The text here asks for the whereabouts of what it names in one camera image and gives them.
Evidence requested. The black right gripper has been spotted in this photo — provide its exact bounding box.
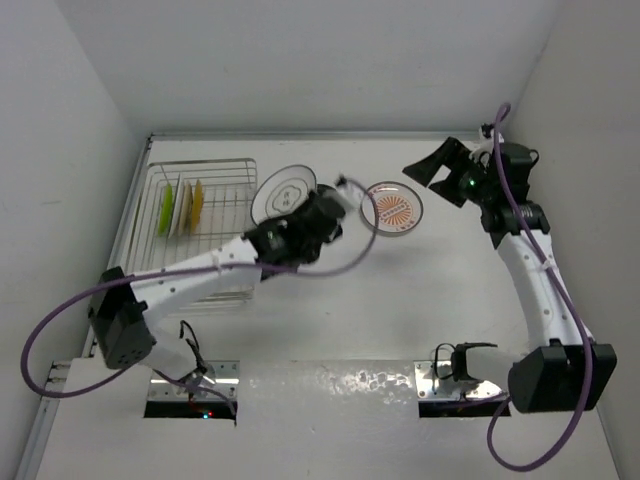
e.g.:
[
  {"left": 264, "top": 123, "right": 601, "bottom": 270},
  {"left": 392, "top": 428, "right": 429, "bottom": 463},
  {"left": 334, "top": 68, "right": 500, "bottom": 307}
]
[{"left": 403, "top": 136, "right": 496, "bottom": 207}]

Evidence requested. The plain white plate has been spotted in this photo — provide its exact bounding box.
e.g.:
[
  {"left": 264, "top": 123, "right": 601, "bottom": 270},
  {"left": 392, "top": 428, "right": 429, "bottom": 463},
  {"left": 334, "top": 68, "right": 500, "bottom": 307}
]
[{"left": 250, "top": 164, "right": 317, "bottom": 224}]

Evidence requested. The white plate orange sunburst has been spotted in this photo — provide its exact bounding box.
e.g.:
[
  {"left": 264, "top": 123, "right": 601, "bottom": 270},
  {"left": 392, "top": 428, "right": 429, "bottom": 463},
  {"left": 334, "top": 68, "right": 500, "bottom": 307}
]
[{"left": 360, "top": 181, "right": 424, "bottom": 237}]

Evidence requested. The yellow plate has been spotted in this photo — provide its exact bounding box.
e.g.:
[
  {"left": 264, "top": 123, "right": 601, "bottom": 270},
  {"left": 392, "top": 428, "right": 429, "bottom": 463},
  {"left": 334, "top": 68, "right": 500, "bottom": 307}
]
[{"left": 190, "top": 180, "right": 204, "bottom": 235}]

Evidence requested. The large white plate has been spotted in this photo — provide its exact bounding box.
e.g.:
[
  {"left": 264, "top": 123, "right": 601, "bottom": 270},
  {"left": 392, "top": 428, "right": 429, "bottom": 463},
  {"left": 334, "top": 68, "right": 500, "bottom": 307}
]
[{"left": 168, "top": 173, "right": 184, "bottom": 238}]

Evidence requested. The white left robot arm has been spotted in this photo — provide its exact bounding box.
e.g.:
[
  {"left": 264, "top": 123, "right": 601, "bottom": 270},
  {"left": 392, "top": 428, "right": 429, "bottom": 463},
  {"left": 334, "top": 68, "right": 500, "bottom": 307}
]
[{"left": 88, "top": 181, "right": 362, "bottom": 380}]

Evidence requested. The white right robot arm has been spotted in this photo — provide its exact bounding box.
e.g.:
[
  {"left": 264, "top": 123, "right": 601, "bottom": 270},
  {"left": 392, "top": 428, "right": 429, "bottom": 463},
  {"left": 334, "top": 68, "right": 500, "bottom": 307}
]
[{"left": 403, "top": 137, "right": 617, "bottom": 413}]

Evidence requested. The beige plate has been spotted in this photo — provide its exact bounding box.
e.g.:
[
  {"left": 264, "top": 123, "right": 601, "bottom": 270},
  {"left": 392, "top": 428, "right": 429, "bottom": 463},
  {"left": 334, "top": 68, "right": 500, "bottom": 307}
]
[{"left": 178, "top": 180, "right": 194, "bottom": 235}]

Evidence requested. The lime green plate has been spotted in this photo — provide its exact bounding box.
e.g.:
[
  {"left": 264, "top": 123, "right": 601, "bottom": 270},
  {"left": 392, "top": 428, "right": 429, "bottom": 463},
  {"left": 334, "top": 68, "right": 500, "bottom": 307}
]
[{"left": 157, "top": 184, "right": 174, "bottom": 236}]

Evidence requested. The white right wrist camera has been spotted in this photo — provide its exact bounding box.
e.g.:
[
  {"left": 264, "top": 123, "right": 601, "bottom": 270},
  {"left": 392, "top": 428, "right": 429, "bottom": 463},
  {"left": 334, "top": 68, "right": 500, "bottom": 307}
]
[{"left": 469, "top": 123, "right": 495, "bottom": 166}]

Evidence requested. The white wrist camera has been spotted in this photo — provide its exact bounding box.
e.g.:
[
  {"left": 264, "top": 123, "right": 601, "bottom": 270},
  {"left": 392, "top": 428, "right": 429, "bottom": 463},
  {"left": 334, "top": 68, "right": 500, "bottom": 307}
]
[
  {"left": 335, "top": 176, "right": 367, "bottom": 211},
  {"left": 469, "top": 123, "right": 495, "bottom": 166}
]

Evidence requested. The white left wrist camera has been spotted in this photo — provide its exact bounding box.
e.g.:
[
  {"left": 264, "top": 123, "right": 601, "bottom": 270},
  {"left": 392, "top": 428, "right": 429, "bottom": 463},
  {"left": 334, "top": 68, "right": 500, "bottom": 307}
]
[{"left": 335, "top": 176, "right": 367, "bottom": 211}]

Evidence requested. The metal wire dish rack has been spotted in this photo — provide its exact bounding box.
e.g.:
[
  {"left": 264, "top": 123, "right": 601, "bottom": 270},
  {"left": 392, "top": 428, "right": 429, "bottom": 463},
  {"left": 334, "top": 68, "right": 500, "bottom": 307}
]
[{"left": 117, "top": 158, "right": 257, "bottom": 273}]

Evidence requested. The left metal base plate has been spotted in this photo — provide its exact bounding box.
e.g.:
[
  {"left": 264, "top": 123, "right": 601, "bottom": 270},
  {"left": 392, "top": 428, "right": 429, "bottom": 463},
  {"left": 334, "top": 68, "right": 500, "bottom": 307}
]
[{"left": 147, "top": 361, "right": 240, "bottom": 404}]

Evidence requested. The metal base plate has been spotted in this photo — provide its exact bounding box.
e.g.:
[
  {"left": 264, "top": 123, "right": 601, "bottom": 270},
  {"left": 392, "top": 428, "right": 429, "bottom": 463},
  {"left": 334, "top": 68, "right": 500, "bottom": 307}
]
[
  {"left": 414, "top": 360, "right": 505, "bottom": 403},
  {"left": 147, "top": 361, "right": 240, "bottom": 404}
]

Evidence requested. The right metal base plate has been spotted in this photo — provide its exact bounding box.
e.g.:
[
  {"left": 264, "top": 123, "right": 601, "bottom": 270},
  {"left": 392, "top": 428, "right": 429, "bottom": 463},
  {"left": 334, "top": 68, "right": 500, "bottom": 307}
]
[{"left": 414, "top": 360, "right": 505, "bottom": 403}]

